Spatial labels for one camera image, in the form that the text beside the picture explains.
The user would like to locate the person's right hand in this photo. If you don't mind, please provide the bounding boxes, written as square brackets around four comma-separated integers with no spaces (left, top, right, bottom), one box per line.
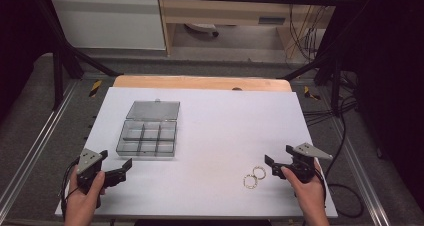
[280,160,327,210]

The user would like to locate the aluminium floor rail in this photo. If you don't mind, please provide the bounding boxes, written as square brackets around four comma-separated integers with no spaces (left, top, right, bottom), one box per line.
[327,117,392,226]
[0,80,80,214]

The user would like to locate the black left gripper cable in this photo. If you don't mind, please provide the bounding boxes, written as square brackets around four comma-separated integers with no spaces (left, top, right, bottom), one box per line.
[59,156,81,220]

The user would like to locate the hanging desk cables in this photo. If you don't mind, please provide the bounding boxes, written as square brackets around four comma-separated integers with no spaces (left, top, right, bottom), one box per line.
[287,0,334,64]

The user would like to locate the white chair base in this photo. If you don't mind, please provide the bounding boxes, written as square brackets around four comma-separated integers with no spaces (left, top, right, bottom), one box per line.
[183,22,221,38]

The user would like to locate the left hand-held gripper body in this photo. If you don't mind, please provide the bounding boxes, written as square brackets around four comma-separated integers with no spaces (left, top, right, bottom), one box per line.
[75,148,108,209]

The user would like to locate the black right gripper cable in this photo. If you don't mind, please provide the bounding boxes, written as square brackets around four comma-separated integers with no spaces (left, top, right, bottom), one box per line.
[313,159,328,209]

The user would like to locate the clear plastic compartment box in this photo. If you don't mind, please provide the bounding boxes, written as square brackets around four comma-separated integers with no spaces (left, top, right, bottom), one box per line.
[115,98,181,159]

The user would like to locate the black curtain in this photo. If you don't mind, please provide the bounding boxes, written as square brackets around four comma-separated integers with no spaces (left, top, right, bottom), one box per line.
[0,0,58,124]
[328,0,424,214]

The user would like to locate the white board table cover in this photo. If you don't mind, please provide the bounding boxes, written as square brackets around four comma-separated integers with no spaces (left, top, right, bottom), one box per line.
[54,86,339,219]

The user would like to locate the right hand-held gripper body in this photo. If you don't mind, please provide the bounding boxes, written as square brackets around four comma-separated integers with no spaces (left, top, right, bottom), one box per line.
[272,142,334,184]

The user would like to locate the white cabinet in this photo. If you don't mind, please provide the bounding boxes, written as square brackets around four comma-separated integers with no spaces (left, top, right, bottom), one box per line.
[49,0,167,51]

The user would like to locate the person's left hand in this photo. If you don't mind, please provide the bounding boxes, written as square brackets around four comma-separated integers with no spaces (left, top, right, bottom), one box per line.
[67,170,107,218]

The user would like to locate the yellow black floor tape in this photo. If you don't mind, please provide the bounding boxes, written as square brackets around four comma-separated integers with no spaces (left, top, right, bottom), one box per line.
[88,79,103,99]
[303,85,322,101]

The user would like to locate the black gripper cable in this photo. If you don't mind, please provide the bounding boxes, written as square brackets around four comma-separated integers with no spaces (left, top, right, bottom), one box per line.
[313,159,328,209]
[59,156,81,220]

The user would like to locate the bundle of black floor cables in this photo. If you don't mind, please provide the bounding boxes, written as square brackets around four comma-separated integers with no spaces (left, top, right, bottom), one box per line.
[302,98,358,128]

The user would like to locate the black floor cable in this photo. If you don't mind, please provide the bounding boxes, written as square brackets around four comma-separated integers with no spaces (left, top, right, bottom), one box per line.
[323,95,365,219]

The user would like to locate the wooden table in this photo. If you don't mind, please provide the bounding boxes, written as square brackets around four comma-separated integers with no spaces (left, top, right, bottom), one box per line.
[112,74,293,93]

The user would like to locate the light wooden desk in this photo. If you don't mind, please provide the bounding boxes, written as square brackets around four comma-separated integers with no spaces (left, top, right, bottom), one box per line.
[155,0,345,58]

